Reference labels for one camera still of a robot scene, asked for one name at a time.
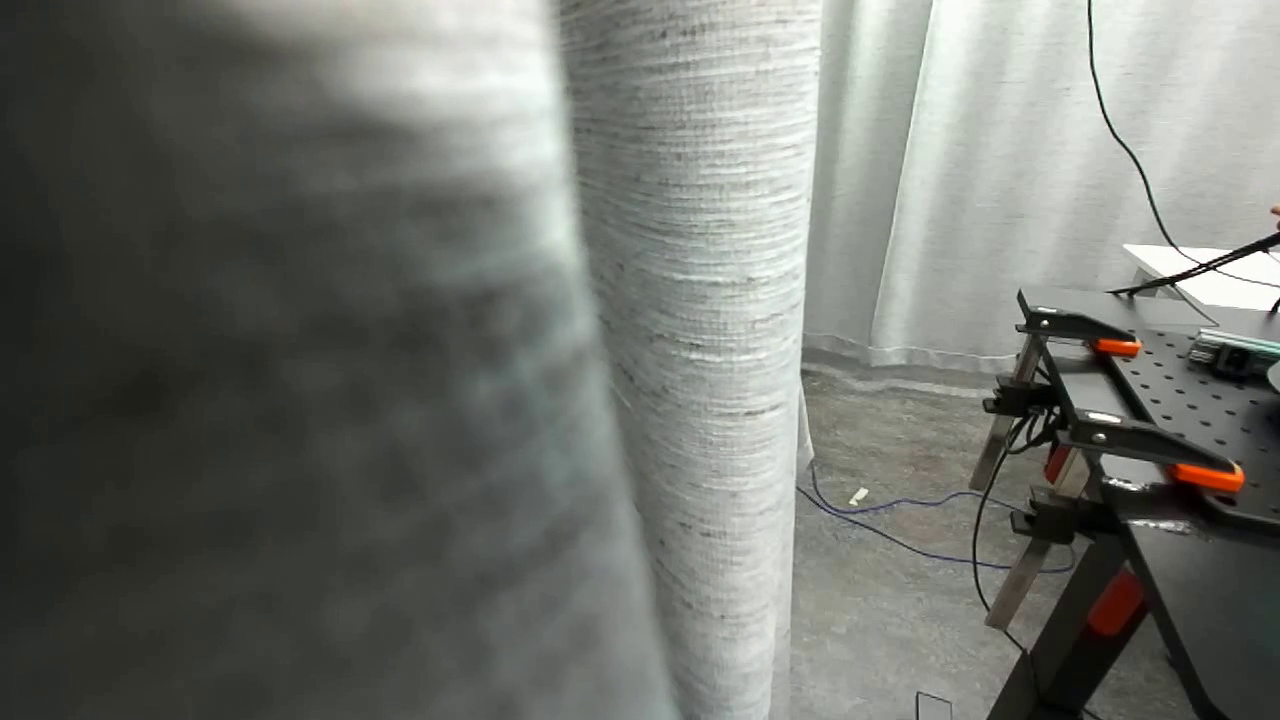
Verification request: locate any grey fabric curtain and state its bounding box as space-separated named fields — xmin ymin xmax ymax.
xmin=0 ymin=0 xmax=824 ymax=720

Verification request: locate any white background curtain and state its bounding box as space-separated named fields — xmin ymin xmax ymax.
xmin=807 ymin=0 xmax=1280 ymax=373

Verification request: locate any orange clamp on table rear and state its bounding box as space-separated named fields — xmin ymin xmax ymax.
xmin=1030 ymin=307 xmax=1144 ymax=360

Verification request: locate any orange clamp on table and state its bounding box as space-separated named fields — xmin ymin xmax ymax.
xmin=1030 ymin=307 xmax=1144 ymax=360
xmin=1071 ymin=426 xmax=1249 ymax=496

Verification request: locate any black perforated work table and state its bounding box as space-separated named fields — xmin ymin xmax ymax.
xmin=971 ymin=290 xmax=1280 ymax=720

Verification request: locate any orange clamp on table front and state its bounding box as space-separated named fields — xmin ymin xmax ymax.
xmin=1071 ymin=426 xmax=1249 ymax=496

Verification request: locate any white paper sheet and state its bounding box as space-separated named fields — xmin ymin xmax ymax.
xmin=1129 ymin=246 xmax=1280 ymax=314

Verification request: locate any black boom rod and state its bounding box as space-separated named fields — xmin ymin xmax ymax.
xmin=1141 ymin=231 xmax=1280 ymax=293

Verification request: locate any blue floor cable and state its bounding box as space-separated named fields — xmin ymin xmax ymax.
xmin=795 ymin=458 xmax=1043 ymax=575

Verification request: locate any black hanging cable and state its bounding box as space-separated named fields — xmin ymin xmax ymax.
xmin=1082 ymin=0 xmax=1280 ymax=302

